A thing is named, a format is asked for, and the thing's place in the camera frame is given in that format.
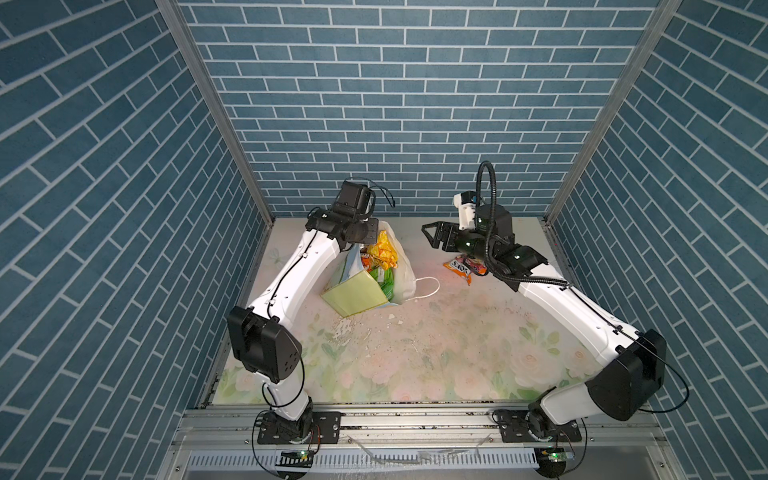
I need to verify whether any orange snack packet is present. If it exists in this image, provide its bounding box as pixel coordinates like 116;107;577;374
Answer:
443;255;488;285

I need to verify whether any multicolour snack packet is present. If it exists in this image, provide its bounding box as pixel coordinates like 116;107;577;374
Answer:
360;252;374;271

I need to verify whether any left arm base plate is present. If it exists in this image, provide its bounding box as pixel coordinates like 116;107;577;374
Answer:
256;410;342;446

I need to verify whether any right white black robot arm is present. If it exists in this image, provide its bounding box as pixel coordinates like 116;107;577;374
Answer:
421;202;667;442

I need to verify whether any yellow snack packet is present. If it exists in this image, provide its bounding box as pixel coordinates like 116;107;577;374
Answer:
366;230;399;270

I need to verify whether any green snack packet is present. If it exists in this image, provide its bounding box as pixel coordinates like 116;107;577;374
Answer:
369;267;395;301

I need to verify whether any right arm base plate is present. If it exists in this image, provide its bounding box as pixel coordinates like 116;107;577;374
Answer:
491;409;583;443

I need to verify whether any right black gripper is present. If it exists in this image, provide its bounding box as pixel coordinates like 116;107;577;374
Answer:
422;219;495;266

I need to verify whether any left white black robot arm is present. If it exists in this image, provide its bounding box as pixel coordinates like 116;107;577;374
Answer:
227;209;379;422

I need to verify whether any colourful paper gift bag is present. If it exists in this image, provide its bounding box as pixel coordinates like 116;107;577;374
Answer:
321;221;441;318

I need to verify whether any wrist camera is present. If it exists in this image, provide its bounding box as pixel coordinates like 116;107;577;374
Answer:
453;191;477;230
331;181;376;221

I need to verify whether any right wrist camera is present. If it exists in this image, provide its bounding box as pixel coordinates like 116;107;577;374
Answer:
453;191;477;230

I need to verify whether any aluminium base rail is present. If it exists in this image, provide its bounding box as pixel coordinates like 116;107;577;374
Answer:
159;402;684;479

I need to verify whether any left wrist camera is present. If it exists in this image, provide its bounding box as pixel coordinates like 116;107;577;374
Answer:
331;181;376;221

